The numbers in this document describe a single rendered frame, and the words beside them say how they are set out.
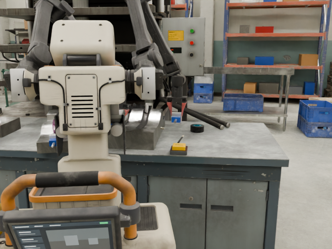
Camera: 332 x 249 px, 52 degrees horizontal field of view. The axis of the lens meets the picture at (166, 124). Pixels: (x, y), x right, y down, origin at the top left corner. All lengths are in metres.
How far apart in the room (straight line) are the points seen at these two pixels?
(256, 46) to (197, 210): 6.71
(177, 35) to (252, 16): 5.86
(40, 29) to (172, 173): 0.86
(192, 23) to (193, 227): 1.35
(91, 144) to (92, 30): 0.39
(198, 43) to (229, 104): 3.00
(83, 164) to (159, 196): 0.60
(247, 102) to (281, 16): 3.32
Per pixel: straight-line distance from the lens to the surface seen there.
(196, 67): 2.45
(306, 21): 8.30
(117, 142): 1.70
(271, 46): 8.23
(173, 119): 1.71
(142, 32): 1.40
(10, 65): 6.41
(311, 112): 5.10
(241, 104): 5.36
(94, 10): 2.54
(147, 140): 1.67
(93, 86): 1.15
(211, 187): 1.72
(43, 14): 1.59
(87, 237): 0.87
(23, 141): 1.97
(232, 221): 1.80
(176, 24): 2.46
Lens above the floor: 1.32
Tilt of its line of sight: 14 degrees down
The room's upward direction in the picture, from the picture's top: straight up
